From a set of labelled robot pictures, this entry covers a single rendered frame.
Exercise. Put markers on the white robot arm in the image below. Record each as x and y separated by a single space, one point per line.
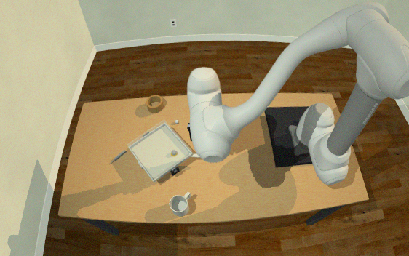
382 69

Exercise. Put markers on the grey mug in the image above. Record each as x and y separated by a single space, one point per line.
178 203

